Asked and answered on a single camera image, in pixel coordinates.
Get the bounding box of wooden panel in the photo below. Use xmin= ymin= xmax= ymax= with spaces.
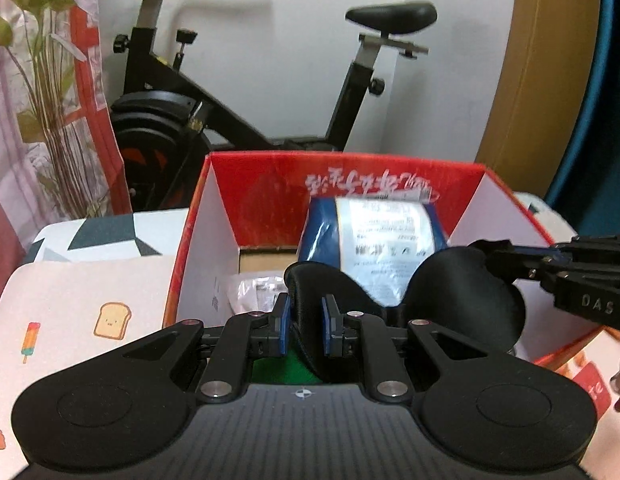
xmin=475 ymin=0 xmax=603 ymax=201

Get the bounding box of black exercise bike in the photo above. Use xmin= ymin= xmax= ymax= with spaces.
xmin=97 ymin=0 xmax=438 ymax=213

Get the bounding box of clear plastic packet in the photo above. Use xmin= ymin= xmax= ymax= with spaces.
xmin=229 ymin=274 xmax=290 ymax=322

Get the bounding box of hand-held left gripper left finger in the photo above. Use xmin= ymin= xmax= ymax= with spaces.
xmin=122 ymin=292 xmax=292 ymax=405

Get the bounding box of geometric pattern tablecloth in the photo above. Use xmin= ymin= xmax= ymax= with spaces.
xmin=22 ymin=209 xmax=193 ymax=266

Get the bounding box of green flat object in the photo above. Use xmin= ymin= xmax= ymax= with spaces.
xmin=249 ymin=355 xmax=317 ymax=387

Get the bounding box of blue chair back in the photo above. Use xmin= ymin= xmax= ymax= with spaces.
xmin=545 ymin=0 xmax=620 ymax=238

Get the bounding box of blue packet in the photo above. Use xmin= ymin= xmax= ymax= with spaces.
xmin=297 ymin=196 xmax=450 ymax=308

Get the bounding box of food print table mat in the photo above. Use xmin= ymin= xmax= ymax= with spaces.
xmin=0 ymin=255 xmax=620 ymax=480

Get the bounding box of red cardboard box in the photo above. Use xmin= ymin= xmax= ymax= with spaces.
xmin=162 ymin=151 xmax=598 ymax=376

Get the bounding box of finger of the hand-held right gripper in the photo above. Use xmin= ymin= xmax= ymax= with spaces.
xmin=469 ymin=239 xmax=557 ymax=289

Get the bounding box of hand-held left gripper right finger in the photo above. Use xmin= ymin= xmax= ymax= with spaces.
xmin=321 ymin=294 xmax=491 ymax=405

